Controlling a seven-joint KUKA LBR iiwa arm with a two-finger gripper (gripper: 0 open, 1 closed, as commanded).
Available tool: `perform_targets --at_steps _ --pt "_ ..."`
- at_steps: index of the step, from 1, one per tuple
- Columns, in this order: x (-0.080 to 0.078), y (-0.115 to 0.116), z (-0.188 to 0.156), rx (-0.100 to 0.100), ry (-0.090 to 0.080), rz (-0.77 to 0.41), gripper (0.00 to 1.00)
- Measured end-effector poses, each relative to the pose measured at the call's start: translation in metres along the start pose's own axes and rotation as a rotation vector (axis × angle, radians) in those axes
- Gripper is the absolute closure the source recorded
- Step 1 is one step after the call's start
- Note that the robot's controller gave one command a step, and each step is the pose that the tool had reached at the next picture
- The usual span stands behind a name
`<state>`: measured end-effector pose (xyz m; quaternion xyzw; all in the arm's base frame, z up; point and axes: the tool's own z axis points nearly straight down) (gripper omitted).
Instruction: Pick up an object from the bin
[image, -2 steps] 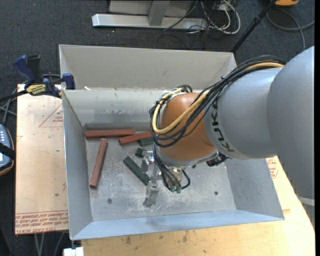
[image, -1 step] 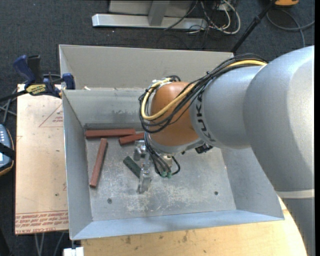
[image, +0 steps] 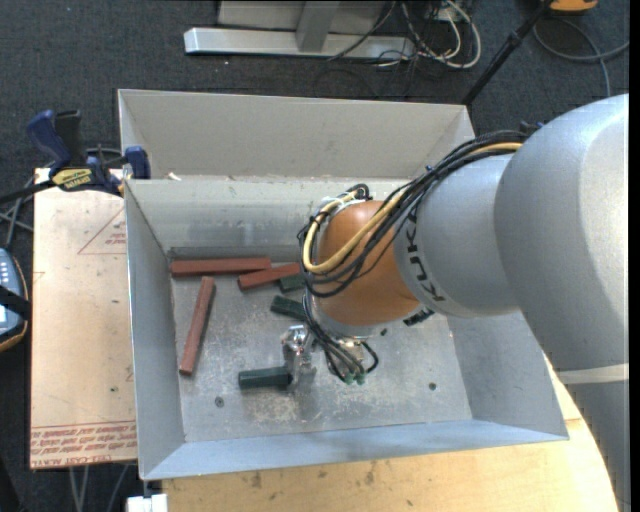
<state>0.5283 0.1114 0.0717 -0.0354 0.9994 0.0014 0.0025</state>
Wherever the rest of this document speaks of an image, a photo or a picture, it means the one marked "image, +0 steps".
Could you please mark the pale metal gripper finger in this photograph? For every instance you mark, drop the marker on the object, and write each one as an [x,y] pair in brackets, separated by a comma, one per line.
[295,341]
[304,372]

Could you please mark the dark green flat block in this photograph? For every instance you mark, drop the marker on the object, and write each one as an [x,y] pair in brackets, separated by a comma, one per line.
[291,283]
[262,378]
[287,306]

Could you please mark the red-brown flat block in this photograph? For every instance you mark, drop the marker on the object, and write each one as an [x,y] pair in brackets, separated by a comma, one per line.
[267,276]
[198,325]
[220,266]

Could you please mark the grey metal bin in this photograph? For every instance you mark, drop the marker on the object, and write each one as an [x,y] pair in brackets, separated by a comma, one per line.
[280,135]

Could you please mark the brown cardboard board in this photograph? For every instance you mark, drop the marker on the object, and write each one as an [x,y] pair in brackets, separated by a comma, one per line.
[80,325]

